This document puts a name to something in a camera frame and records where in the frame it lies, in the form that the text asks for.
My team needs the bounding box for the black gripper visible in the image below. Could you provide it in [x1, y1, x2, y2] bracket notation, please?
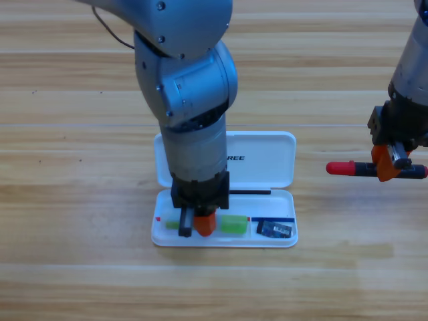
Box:
[170, 171, 231, 237]
[366, 99, 428, 183]

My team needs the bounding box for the green and white eraser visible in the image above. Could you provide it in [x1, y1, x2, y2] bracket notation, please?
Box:
[165, 215, 248, 235]

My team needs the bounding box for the red black whiteboard marker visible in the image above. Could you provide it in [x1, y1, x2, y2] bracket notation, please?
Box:
[326, 160, 428, 181]

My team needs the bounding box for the white Unitree pencil case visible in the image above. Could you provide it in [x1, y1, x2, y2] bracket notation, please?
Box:
[150, 130, 299, 249]

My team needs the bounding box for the thin dark arm cable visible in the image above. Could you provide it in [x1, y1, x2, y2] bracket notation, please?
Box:
[92, 5, 136, 51]

